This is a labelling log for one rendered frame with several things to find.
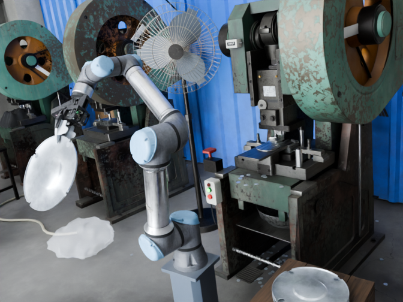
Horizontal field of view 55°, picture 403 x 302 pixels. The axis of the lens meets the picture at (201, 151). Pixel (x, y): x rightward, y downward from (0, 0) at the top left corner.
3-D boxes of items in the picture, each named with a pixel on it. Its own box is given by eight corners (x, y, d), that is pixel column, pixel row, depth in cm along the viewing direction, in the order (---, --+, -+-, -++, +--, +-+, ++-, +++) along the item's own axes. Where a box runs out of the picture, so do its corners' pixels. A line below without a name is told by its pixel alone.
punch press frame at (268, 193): (297, 277, 195) (282, -8, 156) (232, 251, 225) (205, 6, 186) (364, 215, 247) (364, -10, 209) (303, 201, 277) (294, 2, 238)
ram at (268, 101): (279, 128, 192) (275, 68, 183) (255, 126, 202) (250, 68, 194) (297, 120, 203) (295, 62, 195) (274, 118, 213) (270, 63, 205)
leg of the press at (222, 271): (228, 281, 224) (211, 130, 199) (213, 274, 232) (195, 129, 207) (309, 217, 285) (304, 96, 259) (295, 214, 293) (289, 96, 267)
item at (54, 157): (89, 160, 135) (87, 159, 135) (45, 226, 137) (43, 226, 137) (54, 123, 152) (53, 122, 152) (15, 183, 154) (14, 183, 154)
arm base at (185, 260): (194, 275, 157) (191, 254, 154) (166, 266, 165) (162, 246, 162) (214, 256, 168) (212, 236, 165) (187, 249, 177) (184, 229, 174)
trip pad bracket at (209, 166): (219, 193, 217) (214, 159, 211) (206, 189, 224) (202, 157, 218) (225, 189, 221) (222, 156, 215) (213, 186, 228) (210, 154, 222)
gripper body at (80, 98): (72, 117, 144) (84, 90, 149) (56, 117, 148) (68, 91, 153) (85, 127, 150) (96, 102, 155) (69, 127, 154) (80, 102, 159)
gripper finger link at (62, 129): (60, 139, 142) (70, 118, 146) (48, 139, 144) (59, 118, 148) (66, 143, 144) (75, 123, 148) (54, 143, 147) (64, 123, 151)
